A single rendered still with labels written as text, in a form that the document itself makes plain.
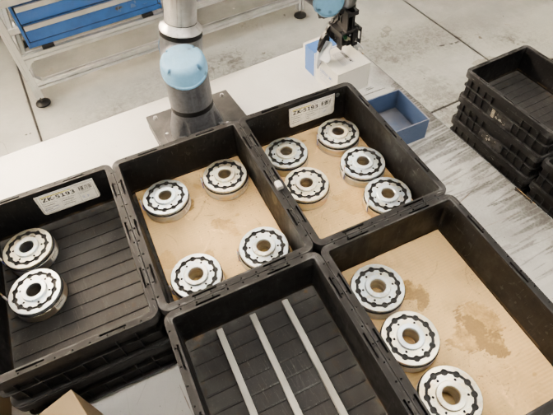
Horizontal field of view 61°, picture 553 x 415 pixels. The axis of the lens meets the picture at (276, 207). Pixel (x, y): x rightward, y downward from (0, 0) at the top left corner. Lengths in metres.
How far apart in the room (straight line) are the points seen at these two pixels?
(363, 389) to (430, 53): 2.41
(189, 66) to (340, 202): 0.50
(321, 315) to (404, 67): 2.14
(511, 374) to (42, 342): 0.85
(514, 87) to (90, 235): 1.60
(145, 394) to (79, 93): 2.18
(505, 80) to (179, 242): 1.47
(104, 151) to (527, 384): 1.19
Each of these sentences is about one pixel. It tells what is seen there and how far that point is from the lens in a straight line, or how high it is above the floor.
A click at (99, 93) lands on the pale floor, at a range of 2.92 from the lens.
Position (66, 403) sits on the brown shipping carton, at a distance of 0.92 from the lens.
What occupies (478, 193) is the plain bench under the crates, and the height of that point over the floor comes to 0.70.
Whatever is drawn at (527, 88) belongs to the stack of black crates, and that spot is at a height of 0.49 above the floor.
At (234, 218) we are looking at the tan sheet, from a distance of 1.05.
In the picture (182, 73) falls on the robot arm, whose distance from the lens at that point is 1.22.
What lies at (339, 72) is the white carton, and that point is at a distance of 1.48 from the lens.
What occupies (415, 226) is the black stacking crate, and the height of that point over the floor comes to 0.88.
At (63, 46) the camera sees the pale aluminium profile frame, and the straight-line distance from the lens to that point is 2.82.
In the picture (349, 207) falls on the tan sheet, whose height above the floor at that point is 0.83.
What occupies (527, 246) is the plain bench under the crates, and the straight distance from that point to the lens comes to 1.27.
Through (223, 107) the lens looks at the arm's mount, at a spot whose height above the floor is 0.74.
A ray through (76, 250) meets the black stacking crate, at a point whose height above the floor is 0.83.
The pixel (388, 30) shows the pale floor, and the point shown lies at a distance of 3.18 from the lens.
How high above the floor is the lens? 1.67
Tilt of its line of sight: 52 degrees down
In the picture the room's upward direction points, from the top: 5 degrees counter-clockwise
